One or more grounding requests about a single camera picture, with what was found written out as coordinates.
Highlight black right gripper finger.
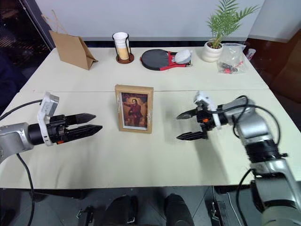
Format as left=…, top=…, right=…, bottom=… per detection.
left=176, top=130, right=208, bottom=142
left=176, top=108, right=198, bottom=121

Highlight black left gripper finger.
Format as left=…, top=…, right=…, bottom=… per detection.
left=66, top=124, right=103, bottom=142
left=65, top=113, right=97, bottom=126

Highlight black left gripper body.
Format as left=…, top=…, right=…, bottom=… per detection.
left=47, top=114, right=71, bottom=145

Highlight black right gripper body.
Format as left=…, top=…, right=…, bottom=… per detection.
left=196, top=108, right=216, bottom=140

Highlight red table tennis paddle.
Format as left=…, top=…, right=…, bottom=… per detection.
left=159, top=50, right=194, bottom=72

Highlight black table tennis paddle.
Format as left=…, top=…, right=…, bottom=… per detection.
left=141, top=48, right=170, bottom=70

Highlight green plant in white pot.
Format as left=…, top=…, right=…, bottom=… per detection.
left=202, top=0, right=261, bottom=63

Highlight brown paper bag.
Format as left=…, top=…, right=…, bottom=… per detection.
left=41, top=10, right=99, bottom=71

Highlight paper cups in holder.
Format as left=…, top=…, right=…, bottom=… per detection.
left=112, top=32, right=135, bottom=65

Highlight clear plastic bag with parts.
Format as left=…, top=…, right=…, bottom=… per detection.
left=216, top=42, right=250, bottom=75

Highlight beige paper cup stack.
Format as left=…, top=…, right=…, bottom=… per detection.
left=116, top=46, right=129, bottom=60

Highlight small clear plastic cup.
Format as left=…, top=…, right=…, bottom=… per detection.
left=246, top=48, right=257, bottom=61

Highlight white paper cup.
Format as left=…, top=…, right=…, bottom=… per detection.
left=112, top=32, right=130, bottom=49

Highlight dark glass partition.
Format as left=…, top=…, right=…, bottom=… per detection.
left=0, top=0, right=57, bottom=55

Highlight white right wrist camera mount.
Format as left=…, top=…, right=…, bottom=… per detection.
left=193, top=90, right=223, bottom=130

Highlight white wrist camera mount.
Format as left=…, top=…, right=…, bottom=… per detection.
left=37, top=92, right=60, bottom=147
left=193, top=90, right=223, bottom=130

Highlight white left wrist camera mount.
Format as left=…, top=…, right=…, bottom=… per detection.
left=37, top=92, right=60, bottom=147

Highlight wooden picture frame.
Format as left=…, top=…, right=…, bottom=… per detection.
left=114, top=84, right=154, bottom=136

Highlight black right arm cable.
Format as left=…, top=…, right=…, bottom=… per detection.
left=231, top=95, right=283, bottom=226

